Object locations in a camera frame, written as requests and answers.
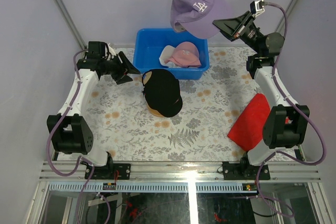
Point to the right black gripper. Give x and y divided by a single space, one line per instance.
231 29

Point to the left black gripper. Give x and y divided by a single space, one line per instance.
129 68

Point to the black baseball cap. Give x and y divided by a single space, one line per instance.
162 93

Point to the purple baseball cap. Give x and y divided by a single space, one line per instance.
197 16

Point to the wooden hat stand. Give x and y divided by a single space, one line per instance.
155 113

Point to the pink baseball cap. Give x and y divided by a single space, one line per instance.
185 55

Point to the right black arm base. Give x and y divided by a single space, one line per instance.
238 171

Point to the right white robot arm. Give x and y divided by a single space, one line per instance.
284 127

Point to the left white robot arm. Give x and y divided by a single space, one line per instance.
69 132

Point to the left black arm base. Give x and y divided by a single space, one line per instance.
118 171

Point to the white cloth in bin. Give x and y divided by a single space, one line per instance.
166 55

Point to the blue plastic bin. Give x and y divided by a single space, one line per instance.
150 42

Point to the floral table mat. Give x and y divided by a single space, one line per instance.
123 126

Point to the red cloth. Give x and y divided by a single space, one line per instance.
247 131

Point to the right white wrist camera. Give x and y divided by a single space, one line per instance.
257 8

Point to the slotted cable duct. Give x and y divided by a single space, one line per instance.
142 187

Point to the aluminium front rail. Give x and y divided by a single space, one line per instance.
154 171

